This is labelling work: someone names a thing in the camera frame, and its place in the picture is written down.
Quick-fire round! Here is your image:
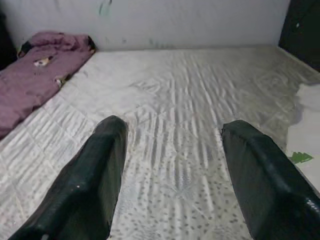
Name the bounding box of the purple cartoon print blanket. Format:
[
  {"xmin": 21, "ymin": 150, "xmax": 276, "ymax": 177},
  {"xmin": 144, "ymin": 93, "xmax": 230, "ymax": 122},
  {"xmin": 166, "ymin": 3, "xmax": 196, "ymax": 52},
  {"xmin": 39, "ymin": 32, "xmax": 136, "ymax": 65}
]
[{"xmin": 0, "ymin": 31, "xmax": 97, "ymax": 140}]

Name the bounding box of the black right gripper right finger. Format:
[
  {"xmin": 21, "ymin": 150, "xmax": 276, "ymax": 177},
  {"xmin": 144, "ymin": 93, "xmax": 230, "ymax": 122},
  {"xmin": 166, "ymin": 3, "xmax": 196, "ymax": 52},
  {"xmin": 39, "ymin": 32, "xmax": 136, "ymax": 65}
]
[{"xmin": 221, "ymin": 119, "xmax": 320, "ymax": 240}]

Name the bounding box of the white quilted mattress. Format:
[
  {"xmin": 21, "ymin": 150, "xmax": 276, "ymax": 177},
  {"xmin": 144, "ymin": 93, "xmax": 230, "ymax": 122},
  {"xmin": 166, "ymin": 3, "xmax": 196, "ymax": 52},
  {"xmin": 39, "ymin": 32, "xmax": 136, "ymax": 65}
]
[{"xmin": 0, "ymin": 44, "xmax": 320, "ymax": 240}]

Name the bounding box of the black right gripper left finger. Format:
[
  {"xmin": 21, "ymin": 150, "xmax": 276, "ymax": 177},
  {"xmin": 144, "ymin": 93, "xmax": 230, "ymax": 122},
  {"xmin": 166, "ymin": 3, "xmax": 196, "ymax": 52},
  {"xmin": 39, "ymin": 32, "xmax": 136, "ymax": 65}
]
[{"xmin": 8, "ymin": 115, "xmax": 129, "ymax": 240}]

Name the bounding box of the white pillow with green tag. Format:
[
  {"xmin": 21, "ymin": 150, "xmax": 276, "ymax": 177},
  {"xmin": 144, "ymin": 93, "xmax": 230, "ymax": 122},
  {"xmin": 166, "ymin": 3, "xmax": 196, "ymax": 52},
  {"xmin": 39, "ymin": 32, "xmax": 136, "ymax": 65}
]
[{"xmin": 284, "ymin": 82, "xmax": 320, "ymax": 193}]

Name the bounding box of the black tufted headboard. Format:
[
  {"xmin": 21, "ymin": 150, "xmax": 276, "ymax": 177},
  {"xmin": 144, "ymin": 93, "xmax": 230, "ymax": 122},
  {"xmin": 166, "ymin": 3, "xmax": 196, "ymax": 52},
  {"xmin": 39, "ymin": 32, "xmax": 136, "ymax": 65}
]
[{"xmin": 278, "ymin": 0, "xmax": 320, "ymax": 60}]

